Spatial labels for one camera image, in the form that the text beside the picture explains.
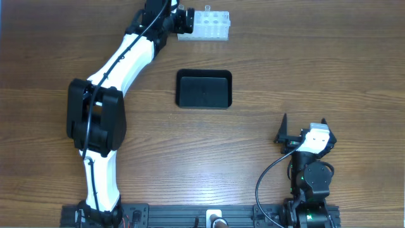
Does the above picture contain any white test tube rack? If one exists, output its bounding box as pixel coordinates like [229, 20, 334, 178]
[176, 10, 232, 42]

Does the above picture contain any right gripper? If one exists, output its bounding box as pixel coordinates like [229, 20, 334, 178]
[273, 113, 337, 158]

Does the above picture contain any black cable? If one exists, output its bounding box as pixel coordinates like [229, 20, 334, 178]
[254, 144, 303, 228]
[81, 0, 171, 159]

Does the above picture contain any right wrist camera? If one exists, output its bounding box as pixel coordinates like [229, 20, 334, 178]
[299, 122, 330, 155]

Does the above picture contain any black tray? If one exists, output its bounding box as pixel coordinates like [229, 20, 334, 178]
[175, 68, 234, 110]

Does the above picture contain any mounting rail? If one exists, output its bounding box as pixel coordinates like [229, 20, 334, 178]
[59, 202, 342, 228]

